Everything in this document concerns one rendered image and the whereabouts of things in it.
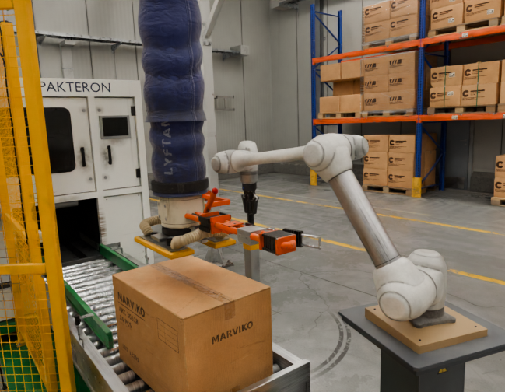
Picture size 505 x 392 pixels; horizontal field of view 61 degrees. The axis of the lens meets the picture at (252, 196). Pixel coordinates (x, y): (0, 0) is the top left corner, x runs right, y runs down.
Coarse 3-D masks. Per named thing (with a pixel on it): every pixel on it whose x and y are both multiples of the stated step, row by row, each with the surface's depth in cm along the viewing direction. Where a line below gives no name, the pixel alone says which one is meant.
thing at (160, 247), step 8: (152, 232) 176; (136, 240) 179; (144, 240) 174; (152, 240) 172; (168, 240) 163; (152, 248) 167; (160, 248) 163; (168, 248) 161; (184, 248) 160; (168, 256) 156; (176, 256) 156; (184, 256) 158
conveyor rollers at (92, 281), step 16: (64, 272) 318; (80, 272) 316; (96, 272) 314; (112, 272) 312; (80, 288) 283; (96, 288) 281; (112, 288) 285; (96, 304) 261; (112, 304) 258; (112, 320) 233; (96, 336) 218; (112, 352) 204; (112, 368) 188; (128, 368) 191; (128, 384) 175; (144, 384) 177
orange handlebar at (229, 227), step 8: (216, 200) 199; (224, 200) 191; (184, 216) 166; (192, 216) 162; (216, 224) 148; (224, 224) 144; (232, 224) 144; (240, 224) 145; (224, 232) 145; (232, 232) 141; (264, 232) 135; (256, 240) 131; (288, 248) 122
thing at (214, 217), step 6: (198, 216) 153; (204, 216) 155; (210, 216) 156; (216, 216) 150; (222, 216) 151; (228, 216) 153; (204, 222) 153; (210, 222) 149; (222, 222) 151; (204, 228) 151; (210, 228) 150
